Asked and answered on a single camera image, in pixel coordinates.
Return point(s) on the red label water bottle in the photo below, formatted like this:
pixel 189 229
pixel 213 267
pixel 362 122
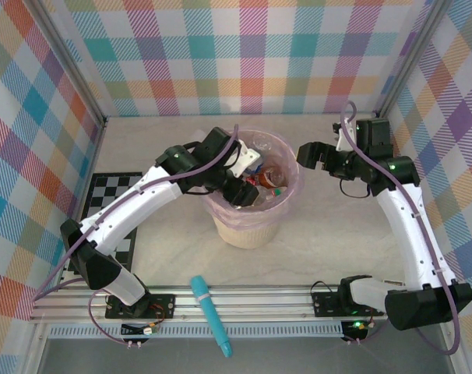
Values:
pixel 277 191

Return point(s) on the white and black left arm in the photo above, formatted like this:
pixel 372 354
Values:
pixel 123 210

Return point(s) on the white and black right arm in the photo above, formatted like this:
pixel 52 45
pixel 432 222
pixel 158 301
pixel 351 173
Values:
pixel 411 233

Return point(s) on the trash bin with pink liner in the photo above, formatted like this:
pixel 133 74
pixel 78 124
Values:
pixel 288 159

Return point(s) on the cream waste bin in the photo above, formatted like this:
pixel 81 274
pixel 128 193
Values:
pixel 247 235

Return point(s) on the black white checkerboard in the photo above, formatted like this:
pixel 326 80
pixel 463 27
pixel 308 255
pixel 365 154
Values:
pixel 103 191

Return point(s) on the teal marker pen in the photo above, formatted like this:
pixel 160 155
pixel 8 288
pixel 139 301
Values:
pixel 206 304

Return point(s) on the small circuit board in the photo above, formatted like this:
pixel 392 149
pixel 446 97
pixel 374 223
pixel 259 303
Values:
pixel 142 331
pixel 354 329

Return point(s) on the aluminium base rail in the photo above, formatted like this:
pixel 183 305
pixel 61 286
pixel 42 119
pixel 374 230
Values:
pixel 259 302

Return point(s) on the aluminium frame post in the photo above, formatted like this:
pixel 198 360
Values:
pixel 412 58
pixel 79 74

